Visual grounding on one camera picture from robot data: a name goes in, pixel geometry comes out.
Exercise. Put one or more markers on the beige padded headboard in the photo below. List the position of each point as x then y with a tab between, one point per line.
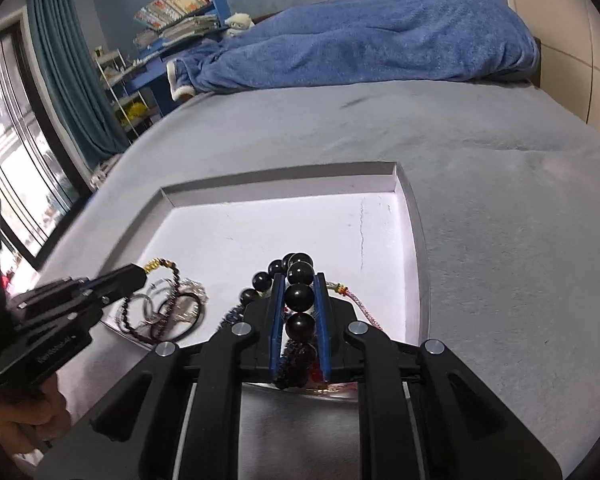
575	45

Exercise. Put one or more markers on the blue fleece blanket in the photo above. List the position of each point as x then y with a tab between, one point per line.
370	40

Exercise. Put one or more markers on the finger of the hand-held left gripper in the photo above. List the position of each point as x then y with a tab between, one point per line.
60	312
115	279

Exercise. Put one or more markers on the person's left hand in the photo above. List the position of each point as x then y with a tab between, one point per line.
25	425

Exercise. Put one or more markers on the yellow items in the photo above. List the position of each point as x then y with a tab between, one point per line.
135	111

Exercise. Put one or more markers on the blue bookshelf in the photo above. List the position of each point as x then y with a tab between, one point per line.
150	82

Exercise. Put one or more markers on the black framed window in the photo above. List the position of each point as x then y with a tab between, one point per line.
20	170

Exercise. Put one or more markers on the white plush toy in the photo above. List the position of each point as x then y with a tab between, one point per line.
240	24

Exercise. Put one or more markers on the stack of magazines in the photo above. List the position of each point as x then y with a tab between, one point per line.
185	27

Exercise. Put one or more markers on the teal curtain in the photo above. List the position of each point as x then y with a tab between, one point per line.
75	65

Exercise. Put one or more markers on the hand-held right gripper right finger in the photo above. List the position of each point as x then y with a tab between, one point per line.
324	340

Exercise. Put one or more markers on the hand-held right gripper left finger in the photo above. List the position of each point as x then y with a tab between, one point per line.
278	330

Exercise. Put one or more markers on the row of books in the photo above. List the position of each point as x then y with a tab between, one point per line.
177	2

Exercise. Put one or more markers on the grey cardboard tray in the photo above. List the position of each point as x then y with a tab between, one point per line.
280	225

